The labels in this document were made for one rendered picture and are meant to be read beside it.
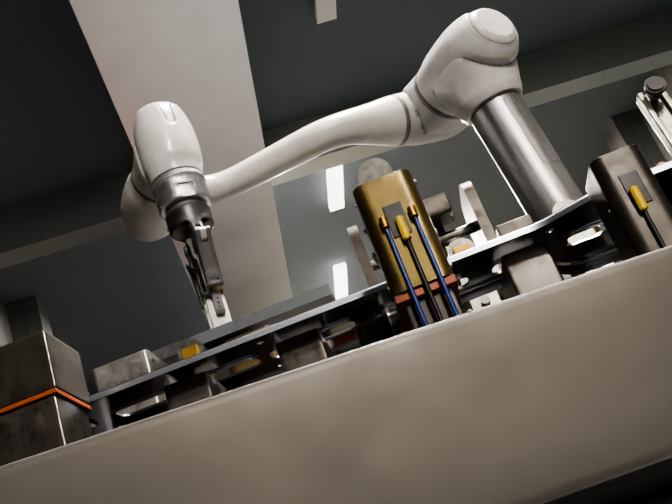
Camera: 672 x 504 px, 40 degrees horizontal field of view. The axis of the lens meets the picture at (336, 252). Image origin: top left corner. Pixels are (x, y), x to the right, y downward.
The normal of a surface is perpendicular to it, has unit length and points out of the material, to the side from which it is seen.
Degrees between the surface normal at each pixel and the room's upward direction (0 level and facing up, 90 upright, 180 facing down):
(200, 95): 180
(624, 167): 90
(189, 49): 180
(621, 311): 90
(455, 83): 103
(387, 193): 90
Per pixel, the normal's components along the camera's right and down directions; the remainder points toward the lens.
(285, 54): 0.32, 0.85
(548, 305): -0.03, -0.43
